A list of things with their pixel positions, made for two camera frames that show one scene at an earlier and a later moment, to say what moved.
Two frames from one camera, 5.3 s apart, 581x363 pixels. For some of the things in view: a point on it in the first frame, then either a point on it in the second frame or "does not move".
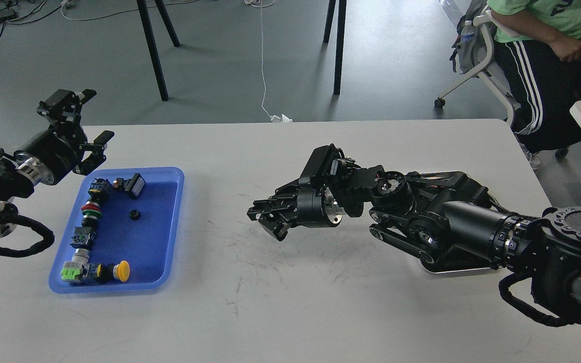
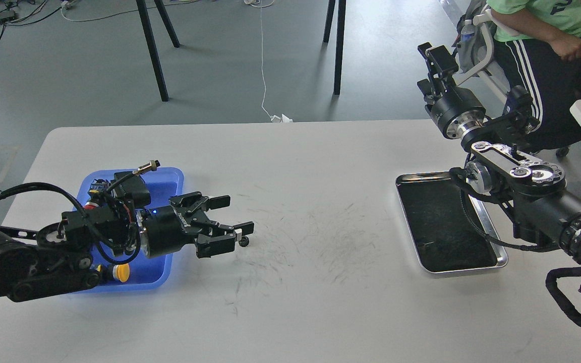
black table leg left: x=149 y=32 does not move
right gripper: x=293 y=205 to x=458 y=109
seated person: x=552 y=54 does not move
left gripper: x=57 y=149 to x=164 y=233
